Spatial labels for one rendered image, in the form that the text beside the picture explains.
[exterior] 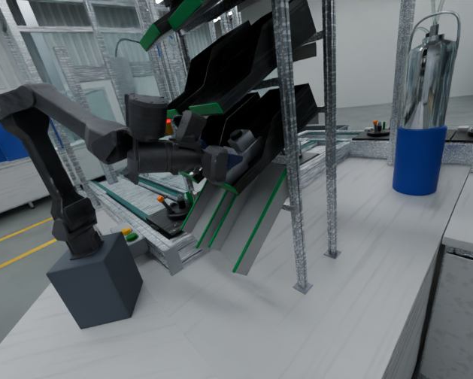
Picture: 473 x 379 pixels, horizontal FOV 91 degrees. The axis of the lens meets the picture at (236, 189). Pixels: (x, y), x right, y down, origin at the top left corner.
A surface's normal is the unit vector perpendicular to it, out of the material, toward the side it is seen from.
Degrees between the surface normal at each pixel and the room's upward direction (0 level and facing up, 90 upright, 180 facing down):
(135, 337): 0
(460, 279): 90
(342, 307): 0
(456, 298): 90
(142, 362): 0
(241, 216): 45
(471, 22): 90
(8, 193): 90
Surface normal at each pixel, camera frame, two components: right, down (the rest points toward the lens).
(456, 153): -0.72, 0.38
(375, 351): -0.17, -0.91
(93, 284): 0.12, 0.37
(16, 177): 0.78, 0.11
